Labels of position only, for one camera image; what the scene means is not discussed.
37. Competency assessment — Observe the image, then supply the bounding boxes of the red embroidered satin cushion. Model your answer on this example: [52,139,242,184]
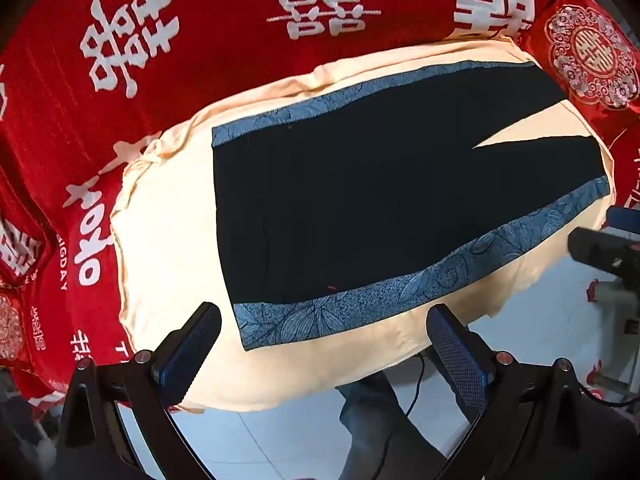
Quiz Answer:
[514,0,640,212]

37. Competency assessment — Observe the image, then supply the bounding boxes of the black cable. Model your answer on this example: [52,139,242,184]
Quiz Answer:
[380,351,429,466]

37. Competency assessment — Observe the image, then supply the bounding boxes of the black pants with grey trim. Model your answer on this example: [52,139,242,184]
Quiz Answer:
[212,61,612,350]

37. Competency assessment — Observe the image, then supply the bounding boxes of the cream cloth sheet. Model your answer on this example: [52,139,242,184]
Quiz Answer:
[111,40,615,412]

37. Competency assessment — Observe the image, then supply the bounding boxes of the red blanket with white characters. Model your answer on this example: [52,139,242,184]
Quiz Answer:
[1,0,550,401]

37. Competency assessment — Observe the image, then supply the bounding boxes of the red embroidered cushion left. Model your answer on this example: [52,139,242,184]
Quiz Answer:
[0,288,32,370]

